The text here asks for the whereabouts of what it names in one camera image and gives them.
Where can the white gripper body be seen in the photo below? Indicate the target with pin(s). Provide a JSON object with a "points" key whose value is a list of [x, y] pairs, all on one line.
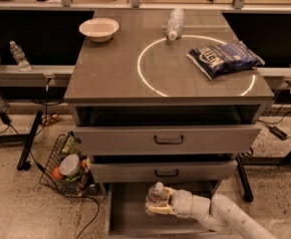
{"points": [[182, 203]]}

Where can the clear water bottle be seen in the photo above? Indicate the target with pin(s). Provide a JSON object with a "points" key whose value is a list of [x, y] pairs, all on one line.
{"points": [[156, 196], [174, 24]]}

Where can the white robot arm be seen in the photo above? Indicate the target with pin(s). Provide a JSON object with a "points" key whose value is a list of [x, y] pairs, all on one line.
{"points": [[214, 214]]}

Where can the bottom grey drawer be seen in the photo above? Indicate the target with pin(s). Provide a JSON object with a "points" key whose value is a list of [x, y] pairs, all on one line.
{"points": [[126, 216]]}

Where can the grey drawer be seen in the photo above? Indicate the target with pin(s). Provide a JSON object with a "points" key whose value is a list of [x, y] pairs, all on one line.
{"points": [[151, 140], [126, 216], [169, 172]]}

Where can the middle grey drawer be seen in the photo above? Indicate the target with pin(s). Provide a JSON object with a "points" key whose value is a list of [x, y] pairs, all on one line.
{"points": [[169, 172]]}

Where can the top grey drawer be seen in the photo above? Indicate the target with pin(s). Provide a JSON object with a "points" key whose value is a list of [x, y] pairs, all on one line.
{"points": [[151, 140]]}

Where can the grey drawer cabinet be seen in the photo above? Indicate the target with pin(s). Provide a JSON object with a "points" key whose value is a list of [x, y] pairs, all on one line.
{"points": [[139, 78]]}

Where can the lying clear water bottle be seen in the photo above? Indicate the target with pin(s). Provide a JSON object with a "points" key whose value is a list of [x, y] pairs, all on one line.
{"points": [[174, 24]]}

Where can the small background water bottle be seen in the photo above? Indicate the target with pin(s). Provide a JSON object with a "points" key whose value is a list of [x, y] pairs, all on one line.
{"points": [[19, 57]]}

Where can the black table leg right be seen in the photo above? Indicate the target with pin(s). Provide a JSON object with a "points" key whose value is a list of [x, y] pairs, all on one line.
{"points": [[247, 192]]}

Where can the black table leg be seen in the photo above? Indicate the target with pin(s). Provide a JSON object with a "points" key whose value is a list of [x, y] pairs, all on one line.
{"points": [[247, 192], [23, 164]]}

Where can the grey round can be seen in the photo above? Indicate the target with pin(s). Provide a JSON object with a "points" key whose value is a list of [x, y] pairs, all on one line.
{"points": [[70, 165]]}

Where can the green snack bag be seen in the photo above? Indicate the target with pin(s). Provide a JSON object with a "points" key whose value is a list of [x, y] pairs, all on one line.
{"points": [[70, 146]]}

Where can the orange fruit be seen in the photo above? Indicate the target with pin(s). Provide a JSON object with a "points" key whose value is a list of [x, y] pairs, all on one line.
{"points": [[56, 174]]}

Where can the black power adapter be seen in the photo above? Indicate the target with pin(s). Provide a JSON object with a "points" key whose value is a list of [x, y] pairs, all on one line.
{"points": [[278, 132]]}

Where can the black table leg left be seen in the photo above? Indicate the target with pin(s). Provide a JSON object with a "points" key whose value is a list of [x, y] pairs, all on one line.
{"points": [[23, 164]]}

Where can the blue chips bag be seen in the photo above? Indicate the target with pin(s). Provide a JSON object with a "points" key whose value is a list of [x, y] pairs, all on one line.
{"points": [[226, 58]]}

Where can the white bowl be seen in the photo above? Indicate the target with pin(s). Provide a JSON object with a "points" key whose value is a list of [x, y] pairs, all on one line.
{"points": [[99, 29]]}

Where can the wire basket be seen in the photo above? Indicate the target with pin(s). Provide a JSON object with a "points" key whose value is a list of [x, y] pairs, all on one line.
{"points": [[80, 184]]}

